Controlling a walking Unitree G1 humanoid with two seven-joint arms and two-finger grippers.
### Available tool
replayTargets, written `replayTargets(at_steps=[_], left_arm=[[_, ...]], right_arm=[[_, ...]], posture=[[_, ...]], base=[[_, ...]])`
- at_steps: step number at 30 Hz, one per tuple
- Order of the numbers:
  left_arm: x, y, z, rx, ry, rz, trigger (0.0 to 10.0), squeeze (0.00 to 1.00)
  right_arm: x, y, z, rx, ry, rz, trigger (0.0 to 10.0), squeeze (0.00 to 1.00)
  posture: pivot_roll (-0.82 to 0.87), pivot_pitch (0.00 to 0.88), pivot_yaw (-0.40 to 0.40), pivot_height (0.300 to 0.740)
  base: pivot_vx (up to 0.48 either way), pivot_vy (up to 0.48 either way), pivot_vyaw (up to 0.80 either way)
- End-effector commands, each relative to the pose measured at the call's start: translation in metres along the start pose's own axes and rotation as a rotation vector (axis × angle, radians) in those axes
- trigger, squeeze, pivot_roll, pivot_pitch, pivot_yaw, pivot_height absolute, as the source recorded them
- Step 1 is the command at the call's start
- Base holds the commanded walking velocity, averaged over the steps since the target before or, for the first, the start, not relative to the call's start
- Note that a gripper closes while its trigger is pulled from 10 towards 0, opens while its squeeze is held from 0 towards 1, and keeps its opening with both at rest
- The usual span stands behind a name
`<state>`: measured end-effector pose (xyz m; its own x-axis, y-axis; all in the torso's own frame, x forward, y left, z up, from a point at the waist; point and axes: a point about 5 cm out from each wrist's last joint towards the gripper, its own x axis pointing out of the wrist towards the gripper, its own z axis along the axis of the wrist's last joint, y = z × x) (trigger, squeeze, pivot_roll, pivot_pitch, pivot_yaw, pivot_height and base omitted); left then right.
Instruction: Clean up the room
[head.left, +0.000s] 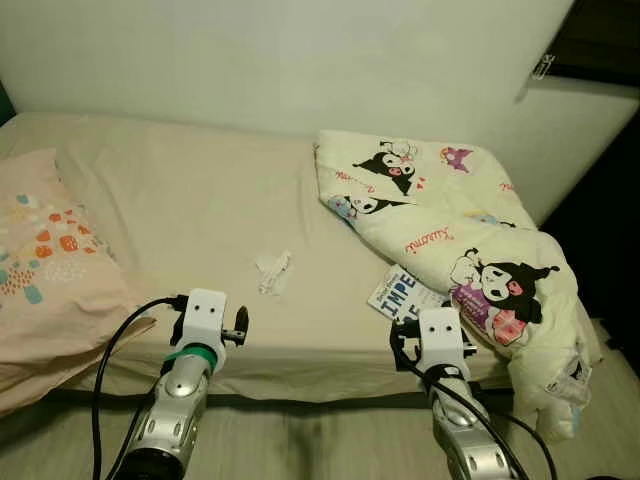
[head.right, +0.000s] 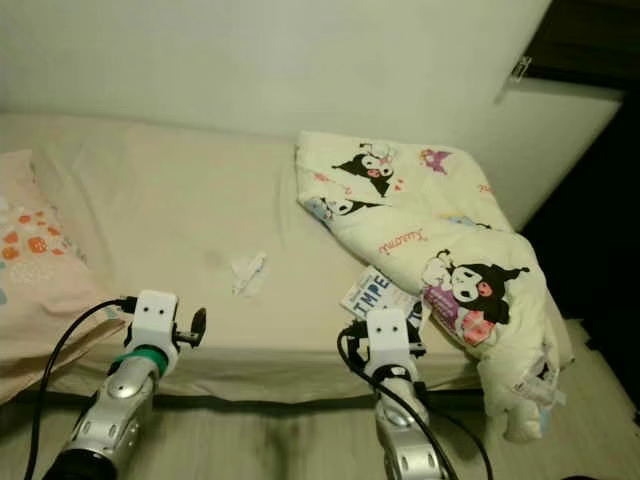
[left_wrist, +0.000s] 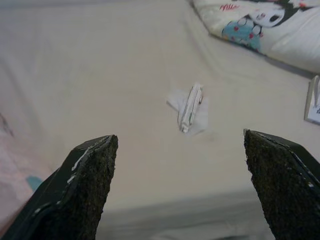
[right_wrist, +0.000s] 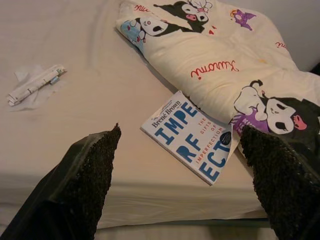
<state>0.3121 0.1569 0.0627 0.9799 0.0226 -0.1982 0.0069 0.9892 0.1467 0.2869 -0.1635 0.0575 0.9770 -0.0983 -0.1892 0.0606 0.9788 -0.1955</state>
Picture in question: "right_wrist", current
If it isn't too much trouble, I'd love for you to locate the white book with blue letters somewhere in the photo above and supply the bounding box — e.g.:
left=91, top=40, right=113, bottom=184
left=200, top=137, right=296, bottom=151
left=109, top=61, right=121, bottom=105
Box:
left=139, top=90, right=234, bottom=186

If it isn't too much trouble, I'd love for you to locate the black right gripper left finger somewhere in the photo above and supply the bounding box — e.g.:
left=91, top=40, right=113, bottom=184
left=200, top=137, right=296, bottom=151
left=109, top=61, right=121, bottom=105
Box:
left=0, top=122, right=122, bottom=240

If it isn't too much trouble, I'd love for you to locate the bed mattress with cream sheet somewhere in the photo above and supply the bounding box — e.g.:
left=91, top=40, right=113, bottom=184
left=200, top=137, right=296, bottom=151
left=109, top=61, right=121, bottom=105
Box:
left=0, top=0, right=276, bottom=230

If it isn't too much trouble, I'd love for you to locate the cream cartoon print comforter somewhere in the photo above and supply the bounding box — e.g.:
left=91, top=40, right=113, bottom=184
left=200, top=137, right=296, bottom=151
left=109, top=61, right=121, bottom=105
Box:
left=114, top=0, right=320, bottom=163

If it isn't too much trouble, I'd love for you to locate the teal bed frame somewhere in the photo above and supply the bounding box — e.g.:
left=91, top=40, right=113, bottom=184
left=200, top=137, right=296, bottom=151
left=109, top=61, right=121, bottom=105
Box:
left=96, top=216, right=271, bottom=230

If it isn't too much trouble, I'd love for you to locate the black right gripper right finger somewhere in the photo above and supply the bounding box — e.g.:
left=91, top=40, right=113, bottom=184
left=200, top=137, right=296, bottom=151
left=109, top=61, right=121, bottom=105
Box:
left=239, top=124, right=320, bottom=240

